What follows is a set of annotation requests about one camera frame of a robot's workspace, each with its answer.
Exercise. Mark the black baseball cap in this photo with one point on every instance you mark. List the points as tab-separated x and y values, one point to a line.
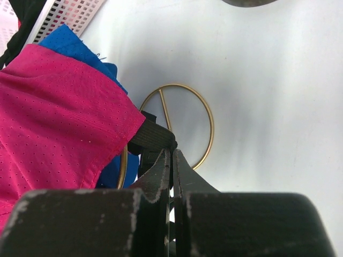
27	12

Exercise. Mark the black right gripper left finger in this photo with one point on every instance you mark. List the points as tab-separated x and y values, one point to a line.
99	222

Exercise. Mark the beige mannequin head stand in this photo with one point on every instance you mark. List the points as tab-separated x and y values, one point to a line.
248	3

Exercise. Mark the magenta hat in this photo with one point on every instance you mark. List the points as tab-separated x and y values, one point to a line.
62	122

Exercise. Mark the blue baseball cap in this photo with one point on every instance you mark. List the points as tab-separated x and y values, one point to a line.
124	167

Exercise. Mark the white plastic basket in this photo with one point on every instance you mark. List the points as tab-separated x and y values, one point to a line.
75	14

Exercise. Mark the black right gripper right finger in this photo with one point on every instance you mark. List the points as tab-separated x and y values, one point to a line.
213	223

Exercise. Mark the gold wire sphere stand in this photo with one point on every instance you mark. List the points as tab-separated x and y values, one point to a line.
184	109

